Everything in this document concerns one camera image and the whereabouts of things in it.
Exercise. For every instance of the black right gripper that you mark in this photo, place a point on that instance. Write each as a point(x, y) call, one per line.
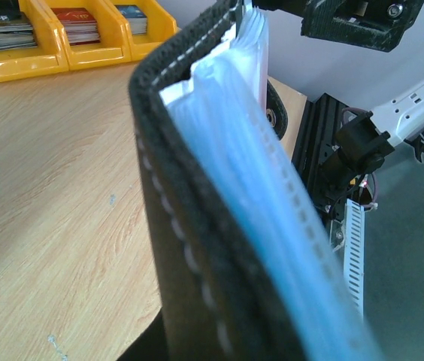
point(375, 24)

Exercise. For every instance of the blue card stack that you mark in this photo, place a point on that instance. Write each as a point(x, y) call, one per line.
point(136, 17)

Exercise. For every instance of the white slotted cable duct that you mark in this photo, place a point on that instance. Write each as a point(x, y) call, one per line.
point(354, 252)

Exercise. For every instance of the black aluminium frame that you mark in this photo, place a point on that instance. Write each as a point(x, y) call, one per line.
point(317, 158)

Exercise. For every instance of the yellow three-compartment tray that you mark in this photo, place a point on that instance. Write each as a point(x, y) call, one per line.
point(54, 54)

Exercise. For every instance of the black card stack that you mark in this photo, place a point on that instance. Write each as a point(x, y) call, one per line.
point(16, 31)

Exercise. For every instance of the red card stack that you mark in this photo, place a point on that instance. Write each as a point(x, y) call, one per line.
point(80, 25)

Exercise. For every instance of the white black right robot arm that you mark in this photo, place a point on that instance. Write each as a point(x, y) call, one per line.
point(365, 141)

